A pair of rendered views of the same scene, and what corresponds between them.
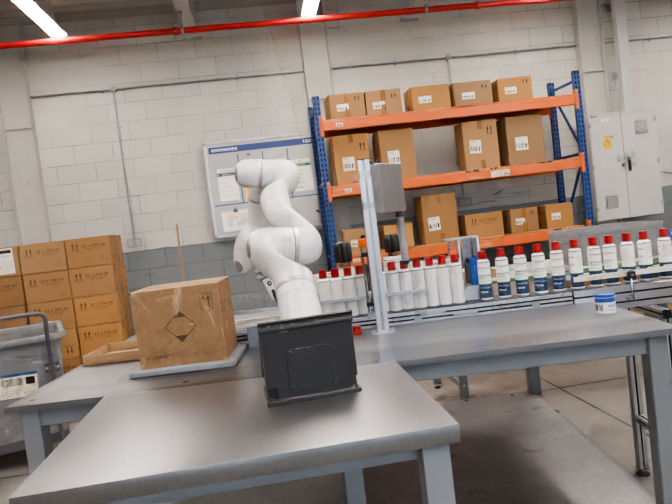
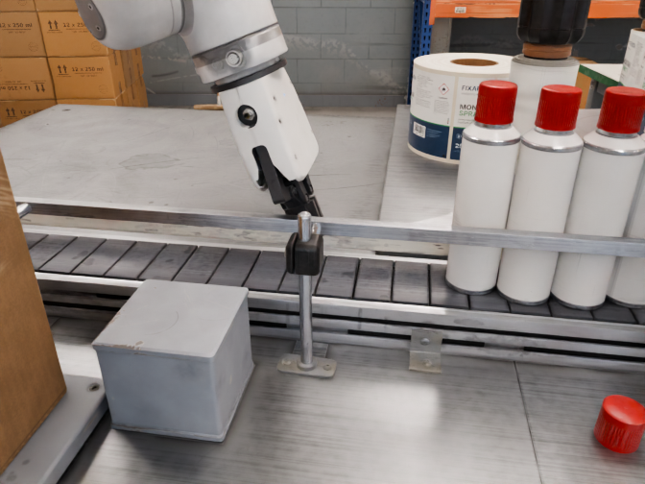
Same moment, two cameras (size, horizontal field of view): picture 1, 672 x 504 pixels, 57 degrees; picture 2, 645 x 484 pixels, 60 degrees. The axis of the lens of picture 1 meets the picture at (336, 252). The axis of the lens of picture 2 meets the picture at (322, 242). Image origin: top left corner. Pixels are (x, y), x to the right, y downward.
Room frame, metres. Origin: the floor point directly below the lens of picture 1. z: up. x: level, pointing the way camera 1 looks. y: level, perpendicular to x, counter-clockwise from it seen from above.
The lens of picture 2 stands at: (2.01, 0.15, 1.19)
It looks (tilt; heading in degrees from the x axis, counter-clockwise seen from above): 27 degrees down; 8
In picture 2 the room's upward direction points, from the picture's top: straight up
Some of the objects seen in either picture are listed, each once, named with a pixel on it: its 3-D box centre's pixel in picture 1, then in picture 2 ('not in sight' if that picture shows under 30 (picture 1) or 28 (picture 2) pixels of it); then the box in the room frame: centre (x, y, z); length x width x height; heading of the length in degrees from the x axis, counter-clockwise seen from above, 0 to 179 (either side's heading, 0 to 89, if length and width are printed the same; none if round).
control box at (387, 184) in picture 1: (382, 189); not in sight; (2.43, -0.21, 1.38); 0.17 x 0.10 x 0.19; 144
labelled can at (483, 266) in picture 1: (484, 275); not in sight; (2.51, -0.59, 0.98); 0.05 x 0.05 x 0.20
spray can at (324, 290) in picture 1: (325, 294); (483, 191); (2.53, 0.07, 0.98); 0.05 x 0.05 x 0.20
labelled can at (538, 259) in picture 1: (539, 268); not in sight; (2.51, -0.82, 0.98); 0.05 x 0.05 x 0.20
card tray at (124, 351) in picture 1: (131, 350); not in sight; (2.53, 0.89, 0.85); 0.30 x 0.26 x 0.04; 89
